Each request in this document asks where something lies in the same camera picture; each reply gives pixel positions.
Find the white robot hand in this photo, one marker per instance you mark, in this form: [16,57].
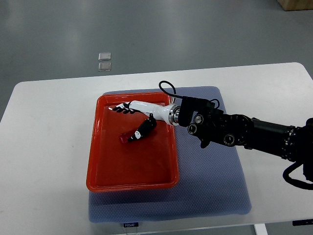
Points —
[168,114]

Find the red chili pepper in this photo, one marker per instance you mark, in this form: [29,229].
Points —
[124,137]

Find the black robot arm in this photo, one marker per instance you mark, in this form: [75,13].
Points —
[204,120]

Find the red plastic tray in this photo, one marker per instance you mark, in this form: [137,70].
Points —
[149,163]

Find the upper silver floor plate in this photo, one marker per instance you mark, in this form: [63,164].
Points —
[104,56]

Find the blue-grey textured mat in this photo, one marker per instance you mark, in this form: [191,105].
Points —
[211,183]

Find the black table label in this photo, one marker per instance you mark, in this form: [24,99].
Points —
[131,225]

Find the white table leg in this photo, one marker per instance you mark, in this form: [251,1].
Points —
[260,229]

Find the cardboard box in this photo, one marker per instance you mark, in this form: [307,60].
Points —
[295,5]

